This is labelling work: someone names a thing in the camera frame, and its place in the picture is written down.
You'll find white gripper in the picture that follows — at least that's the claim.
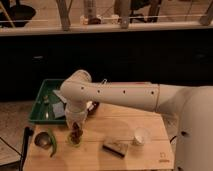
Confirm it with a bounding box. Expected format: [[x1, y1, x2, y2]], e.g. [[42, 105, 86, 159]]
[[65, 104, 88, 136]]

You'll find bunch of grapes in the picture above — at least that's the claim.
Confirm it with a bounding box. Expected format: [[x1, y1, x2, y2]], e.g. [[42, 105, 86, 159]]
[[68, 131, 83, 145]]

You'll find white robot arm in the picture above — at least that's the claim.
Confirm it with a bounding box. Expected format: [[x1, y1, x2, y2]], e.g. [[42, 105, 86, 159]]
[[60, 70, 213, 171]]

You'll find clear plastic cup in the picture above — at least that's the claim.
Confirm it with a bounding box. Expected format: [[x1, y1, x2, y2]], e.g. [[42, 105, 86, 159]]
[[133, 127, 150, 146]]

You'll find green pepper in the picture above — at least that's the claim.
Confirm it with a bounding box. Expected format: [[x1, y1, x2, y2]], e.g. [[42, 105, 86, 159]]
[[48, 129, 57, 157]]

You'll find grey cloth in tray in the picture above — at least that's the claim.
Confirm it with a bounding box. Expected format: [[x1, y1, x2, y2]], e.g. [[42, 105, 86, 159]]
[[52, 102, 65, 118]]

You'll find green plastic tray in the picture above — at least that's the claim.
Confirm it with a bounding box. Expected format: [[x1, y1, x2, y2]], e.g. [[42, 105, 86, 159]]
[[29, 79, 66, 124]]

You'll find black rectangular block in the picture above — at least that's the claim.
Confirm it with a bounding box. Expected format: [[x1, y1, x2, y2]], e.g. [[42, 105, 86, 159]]
[[102, 138, 128, 157]]

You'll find white paper in tray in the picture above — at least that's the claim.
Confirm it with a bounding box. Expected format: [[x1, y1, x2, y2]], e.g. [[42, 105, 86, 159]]
[[53, 90, 67, 103]]

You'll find black pole clamp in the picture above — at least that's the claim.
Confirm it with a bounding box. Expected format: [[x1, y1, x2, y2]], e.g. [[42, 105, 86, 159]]
[[19, 127, 34, 171]]

